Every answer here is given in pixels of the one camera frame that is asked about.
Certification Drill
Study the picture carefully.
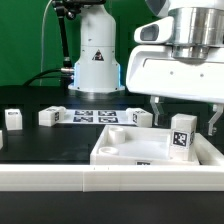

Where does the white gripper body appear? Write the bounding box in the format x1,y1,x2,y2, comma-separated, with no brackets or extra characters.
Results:
126,16,224,104

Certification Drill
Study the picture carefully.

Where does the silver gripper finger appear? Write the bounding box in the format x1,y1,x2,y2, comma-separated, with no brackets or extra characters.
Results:
150,96,164,126
208,104,224,136

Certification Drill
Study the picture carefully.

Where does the white square table top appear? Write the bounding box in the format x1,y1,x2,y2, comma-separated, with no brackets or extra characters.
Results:
90,125,199,166

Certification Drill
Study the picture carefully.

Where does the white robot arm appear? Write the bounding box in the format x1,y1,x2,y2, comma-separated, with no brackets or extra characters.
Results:
70,0,224,134

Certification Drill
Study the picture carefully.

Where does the fiducial tag sheet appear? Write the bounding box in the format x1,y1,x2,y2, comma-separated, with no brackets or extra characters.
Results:
61,110,134,125

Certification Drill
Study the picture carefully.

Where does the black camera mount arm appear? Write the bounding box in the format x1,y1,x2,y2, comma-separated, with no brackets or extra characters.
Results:
52,0,106,68

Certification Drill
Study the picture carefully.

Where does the black cable bundle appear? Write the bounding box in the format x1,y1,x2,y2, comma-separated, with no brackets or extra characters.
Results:
22,68,75,88

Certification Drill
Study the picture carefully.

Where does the white thin cable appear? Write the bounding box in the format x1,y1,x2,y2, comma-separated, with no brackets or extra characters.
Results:
39,0,54,87

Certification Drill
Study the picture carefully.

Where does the white front fence rail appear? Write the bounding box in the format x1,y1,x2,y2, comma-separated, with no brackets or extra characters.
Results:
0,164,224,192

